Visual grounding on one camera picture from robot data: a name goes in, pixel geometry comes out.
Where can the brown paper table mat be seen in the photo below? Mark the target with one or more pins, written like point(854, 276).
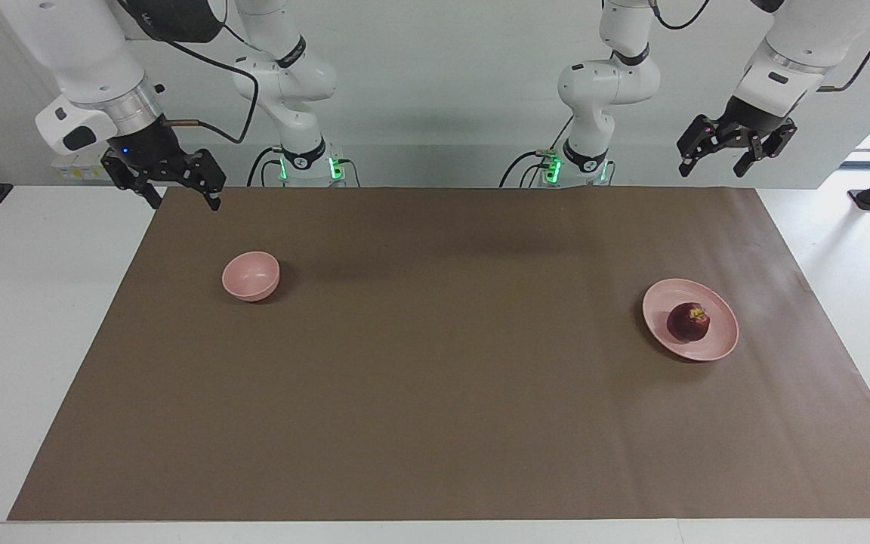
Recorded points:
point(435, 378)

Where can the pink plate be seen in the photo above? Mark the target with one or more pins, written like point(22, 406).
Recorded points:
point(711, 344)

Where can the white power box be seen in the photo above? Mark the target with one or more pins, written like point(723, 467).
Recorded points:
point(80, 166)

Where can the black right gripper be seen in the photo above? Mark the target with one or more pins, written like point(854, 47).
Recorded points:
point(152, 155)

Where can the dark red apple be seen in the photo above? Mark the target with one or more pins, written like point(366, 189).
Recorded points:
point(688, 323)

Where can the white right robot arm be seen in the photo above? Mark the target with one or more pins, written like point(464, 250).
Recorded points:
point(80, 60)

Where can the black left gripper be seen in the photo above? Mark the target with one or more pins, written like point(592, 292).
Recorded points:
point(752, 128)

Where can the pink bowl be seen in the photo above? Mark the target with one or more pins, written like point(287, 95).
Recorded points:
point(251, 276)

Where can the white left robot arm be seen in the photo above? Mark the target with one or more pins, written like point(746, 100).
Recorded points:
point(797, 38)

